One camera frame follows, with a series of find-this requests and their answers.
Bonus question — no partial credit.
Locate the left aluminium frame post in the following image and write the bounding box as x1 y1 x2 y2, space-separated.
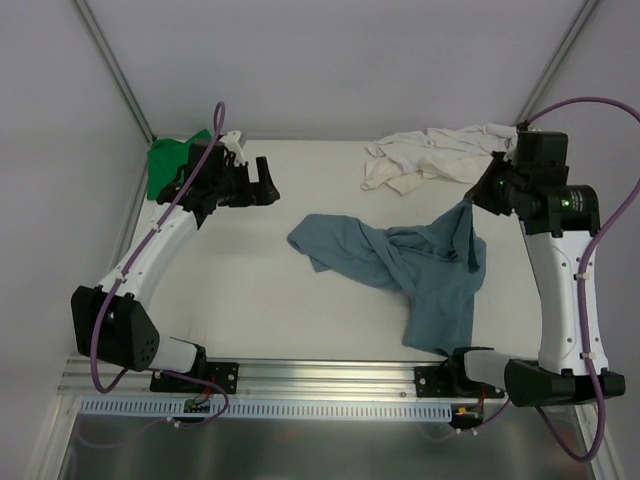
71 0 156 144

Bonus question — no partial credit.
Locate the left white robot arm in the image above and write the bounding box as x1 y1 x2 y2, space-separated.
71 138 280 394

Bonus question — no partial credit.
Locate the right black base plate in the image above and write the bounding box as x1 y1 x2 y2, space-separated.
413 364 506 399

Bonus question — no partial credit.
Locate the aluminium frame post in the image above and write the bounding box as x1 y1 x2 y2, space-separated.
514 0 603 124
71 0 156 144

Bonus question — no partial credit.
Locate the right aluminium frame post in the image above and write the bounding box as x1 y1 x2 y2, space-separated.
514 0 603 124

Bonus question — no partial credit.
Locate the green t shirt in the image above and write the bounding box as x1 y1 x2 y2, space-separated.
147 129 211 201

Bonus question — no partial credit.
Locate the slotted white cable duct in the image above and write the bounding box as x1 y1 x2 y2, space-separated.
79 396 453 423

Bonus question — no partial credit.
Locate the blue t shirt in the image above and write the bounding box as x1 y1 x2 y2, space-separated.
287 201 486 356

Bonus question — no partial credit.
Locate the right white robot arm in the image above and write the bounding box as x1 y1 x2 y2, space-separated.
446 130 626 407

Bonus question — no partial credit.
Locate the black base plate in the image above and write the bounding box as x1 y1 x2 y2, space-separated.
413 364 506 399
150 361 240 395

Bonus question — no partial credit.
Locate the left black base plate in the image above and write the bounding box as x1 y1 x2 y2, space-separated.
150 361 240 395

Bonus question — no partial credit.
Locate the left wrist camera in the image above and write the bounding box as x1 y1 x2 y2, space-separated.
220 130 247 166

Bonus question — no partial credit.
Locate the white t shirt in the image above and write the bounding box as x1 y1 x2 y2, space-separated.
366 123 517 174

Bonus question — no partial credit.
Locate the aluminium mounting rail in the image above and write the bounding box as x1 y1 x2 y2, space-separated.
58 357 506 399

